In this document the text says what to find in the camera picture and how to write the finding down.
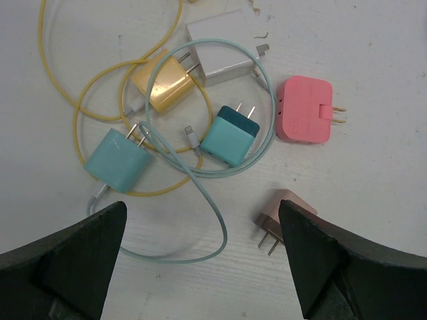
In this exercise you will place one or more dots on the orange-yellow charger plug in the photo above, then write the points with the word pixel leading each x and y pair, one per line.
pixel 172 83

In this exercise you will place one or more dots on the rose brown plug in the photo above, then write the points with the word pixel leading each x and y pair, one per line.
pixel 268 220

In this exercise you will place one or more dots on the teal charger plug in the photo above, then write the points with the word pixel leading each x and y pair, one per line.
pixel 117 162

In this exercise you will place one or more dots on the pink plug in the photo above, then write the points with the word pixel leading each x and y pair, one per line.
pixel 305 111

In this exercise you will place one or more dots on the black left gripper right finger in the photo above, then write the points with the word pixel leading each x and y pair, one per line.
pixel 341 275

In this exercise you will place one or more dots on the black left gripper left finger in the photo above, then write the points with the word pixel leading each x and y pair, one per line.
pixel 65 275

